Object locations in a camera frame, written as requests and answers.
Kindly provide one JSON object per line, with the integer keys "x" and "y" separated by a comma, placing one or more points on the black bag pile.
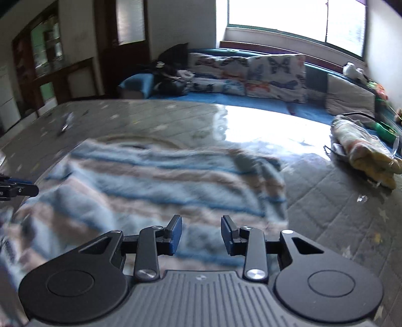
{"x": 169, "y": 66}

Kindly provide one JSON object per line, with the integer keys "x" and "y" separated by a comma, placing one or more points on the butterfly print pillow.
{"x": 216, "y": 70}
{"x": 276, "y": 77}

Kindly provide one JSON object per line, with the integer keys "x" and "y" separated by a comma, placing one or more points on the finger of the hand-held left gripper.
{"x": 22, "y": 190}

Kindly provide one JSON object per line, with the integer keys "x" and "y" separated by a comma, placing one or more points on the blue sofa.
{"x": 251, "y": 104}

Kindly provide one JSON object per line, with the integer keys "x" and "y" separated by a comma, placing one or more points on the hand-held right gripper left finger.
{"x": 176, "y": 234}

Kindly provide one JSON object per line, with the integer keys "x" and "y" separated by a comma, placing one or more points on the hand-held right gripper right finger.
{"x": 226, "y": 234}

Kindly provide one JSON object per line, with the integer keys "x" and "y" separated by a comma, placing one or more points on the large window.
{"x": 282, "y": 19}

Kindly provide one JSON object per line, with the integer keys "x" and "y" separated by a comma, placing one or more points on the white plush toy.
{"x": 351, "y": 69}

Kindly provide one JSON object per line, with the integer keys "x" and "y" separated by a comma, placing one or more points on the white refrigerator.
{"x": 8, "y": 107}

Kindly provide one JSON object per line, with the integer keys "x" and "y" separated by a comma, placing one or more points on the dark wooden glass cabinet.
{"x": 62, "y": 72}

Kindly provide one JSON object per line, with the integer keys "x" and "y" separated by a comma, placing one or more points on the striped blue and beige towel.
{"x": 141, "y": 188}

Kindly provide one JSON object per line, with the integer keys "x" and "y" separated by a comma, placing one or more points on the small dark object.
{"x": 64, "y": 124}

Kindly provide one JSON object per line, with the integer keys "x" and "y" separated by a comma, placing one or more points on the round table heater recess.
{"x": 176, "y": 144}

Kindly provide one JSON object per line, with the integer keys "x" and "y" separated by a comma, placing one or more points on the dark wooden door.
{"x": 125, "y": 63}

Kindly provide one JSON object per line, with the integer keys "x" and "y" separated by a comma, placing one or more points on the grey cushion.
{"x": 348, "y": 94}

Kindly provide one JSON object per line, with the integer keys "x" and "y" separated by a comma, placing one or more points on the plastic bag with folded cloth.
{"x": 361, "y": 144}

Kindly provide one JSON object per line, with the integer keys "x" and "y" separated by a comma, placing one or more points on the green plastic item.
{"x": 384, "y": 129}

